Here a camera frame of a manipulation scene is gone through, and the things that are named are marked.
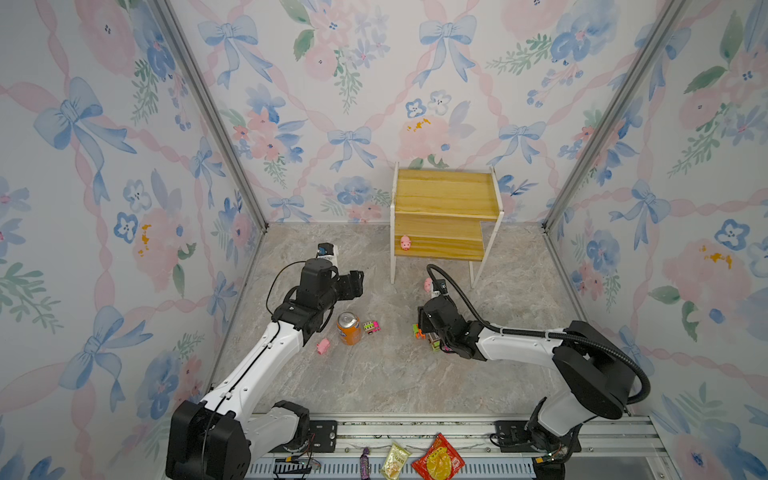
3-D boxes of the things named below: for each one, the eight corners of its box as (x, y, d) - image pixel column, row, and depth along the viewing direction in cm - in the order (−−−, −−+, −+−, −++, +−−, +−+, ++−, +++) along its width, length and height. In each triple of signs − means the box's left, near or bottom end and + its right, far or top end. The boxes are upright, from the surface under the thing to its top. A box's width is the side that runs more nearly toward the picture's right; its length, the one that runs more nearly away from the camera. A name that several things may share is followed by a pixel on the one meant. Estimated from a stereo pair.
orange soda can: (340, 345, 91) (335, 328, 82) (342, 329, 94) (337, 311, 85) (359, 345, 91) (356, 328, 82) (360, 329, 94) (358, 311, 85)
